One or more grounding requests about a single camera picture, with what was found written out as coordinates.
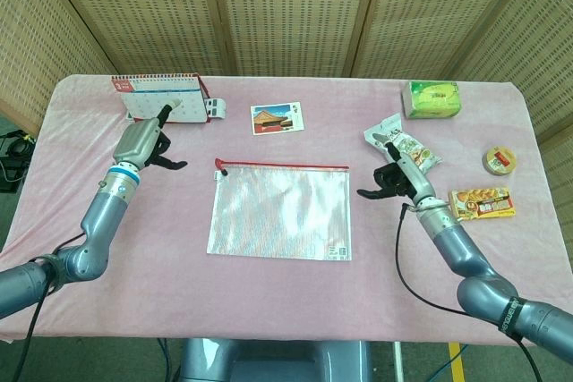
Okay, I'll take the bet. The clear zipper pouch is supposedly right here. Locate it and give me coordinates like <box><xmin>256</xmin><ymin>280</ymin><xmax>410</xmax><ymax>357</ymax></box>
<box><xmin>205</xmin><ymin>157</ymin><xmax>354</xmax><ymax>262</ymax></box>

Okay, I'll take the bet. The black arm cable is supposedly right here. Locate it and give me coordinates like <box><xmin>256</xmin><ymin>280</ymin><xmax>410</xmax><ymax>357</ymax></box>
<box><xmin>11</xmin><ymin>232</ymin><xmax>89</xmax><ymax>382</ymax></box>
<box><xmin>393</xmin><ymin>202</ymin><xmax>538</xmax><ymax>382</ymax></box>

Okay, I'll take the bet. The red white desk calendar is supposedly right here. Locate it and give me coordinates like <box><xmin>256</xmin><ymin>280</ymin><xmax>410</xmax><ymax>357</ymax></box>
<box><xmin>110</xmin><ymin>72</ymin><xmax>211</xmax><ymax>126</ymax></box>

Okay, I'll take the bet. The small white black tag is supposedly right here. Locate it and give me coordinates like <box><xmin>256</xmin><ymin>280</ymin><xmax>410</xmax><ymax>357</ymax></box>
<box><xmin>203</xmin><ymin>96</ymin><xmax>228</xmax><ymax>119</ymax></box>

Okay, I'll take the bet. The green tissue pack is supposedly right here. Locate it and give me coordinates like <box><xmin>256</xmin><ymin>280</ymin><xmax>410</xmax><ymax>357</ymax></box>
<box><xmin>400</xmin><ymin>81</ymin><xmax>465</xmax><ymax>121</ymax></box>

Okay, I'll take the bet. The grey robot torso base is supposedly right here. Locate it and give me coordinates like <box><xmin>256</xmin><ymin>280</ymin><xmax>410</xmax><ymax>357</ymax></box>
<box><xmin>176</xmin><ymin>337</ymin><xmax>372</xmax><ymax>382</ymax></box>

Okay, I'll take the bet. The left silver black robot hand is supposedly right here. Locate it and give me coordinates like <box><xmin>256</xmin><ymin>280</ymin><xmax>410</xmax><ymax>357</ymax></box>
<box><xmin>111</xmin><ymin>98</ymin><xmax>188</xmax><ymax>172</ymax></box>

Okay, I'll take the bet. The white table leg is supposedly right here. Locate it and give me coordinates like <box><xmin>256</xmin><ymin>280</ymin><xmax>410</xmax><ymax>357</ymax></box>
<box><xmin>392</xmin><ymin>342</ymin><xmax>403</xmax><ymax>382</ymax></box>

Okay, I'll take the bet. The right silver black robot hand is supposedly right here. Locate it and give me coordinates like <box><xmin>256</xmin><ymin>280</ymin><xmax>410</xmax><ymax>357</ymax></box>
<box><xmin>356</xmin><ymin>131</ymin><xmax>438</xmax><ymax>211</ymax></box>

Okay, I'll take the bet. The postcard with palace photo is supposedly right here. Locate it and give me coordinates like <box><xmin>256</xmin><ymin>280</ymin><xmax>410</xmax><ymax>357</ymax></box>
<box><xmin>249</xmin><ymin>101</ymin><xmax>304</xmax><ymax>137</ymax></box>

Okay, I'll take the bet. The bamboo folding screen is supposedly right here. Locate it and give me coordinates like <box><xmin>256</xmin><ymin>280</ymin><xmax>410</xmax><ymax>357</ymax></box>
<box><xmin>0</xmin><ymin>0</ymin><xmax>573</xmax><ymax>267</ymax></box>

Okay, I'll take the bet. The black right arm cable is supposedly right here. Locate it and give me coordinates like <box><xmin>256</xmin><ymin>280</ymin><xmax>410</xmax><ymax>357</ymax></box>
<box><xmin>393</xmin><ymin>202</ymin><xmax>538</xmax><ymax>382</ymax></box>

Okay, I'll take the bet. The black equipment on floor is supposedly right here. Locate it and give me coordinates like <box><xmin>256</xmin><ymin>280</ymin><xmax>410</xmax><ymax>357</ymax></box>
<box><xmin>0</xmin><ymin>129</ymin><xmax>35</xmax><ymax>193</ymax></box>

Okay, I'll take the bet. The green floor cable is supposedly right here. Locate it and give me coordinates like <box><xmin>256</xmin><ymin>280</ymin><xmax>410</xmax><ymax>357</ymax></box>
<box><xmin>436</xmin><ymin>344</ymin><xmax>469</xmax><ymax>382</ymax></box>

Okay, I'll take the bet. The dark floor cable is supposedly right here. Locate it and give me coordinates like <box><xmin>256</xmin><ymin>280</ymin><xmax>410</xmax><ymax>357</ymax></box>
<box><xmin>156</xmin><ymin>337</ymin><xmax>180</xmax><ymax>382</ymax></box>

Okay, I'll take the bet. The pink tablecloth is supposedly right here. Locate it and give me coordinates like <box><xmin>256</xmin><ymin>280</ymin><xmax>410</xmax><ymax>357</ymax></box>
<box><xmin>0</xmin><ymin>73</ymin><xmax>573</xmax><ymax>348</ymax></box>

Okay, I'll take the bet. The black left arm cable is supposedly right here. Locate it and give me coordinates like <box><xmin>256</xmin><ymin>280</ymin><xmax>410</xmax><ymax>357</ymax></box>
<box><xmin>11</xmin><ymin>232</ymin><xmax>89</xmax><ymax>382</ymax></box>

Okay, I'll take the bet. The white green snack bag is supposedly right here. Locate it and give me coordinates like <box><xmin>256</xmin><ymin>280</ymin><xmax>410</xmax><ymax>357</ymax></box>
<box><xmin>363</xmin><ymin>113</ymin><xmax>443</xmax><ymax>175</ymax></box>

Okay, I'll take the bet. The yellow orange snack box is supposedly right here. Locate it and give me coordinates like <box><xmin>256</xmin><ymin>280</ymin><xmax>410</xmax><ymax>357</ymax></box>
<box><xmin>448</xmin><ymin>187</ymin><xmax>517</xmax><ymax>224</ymax></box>

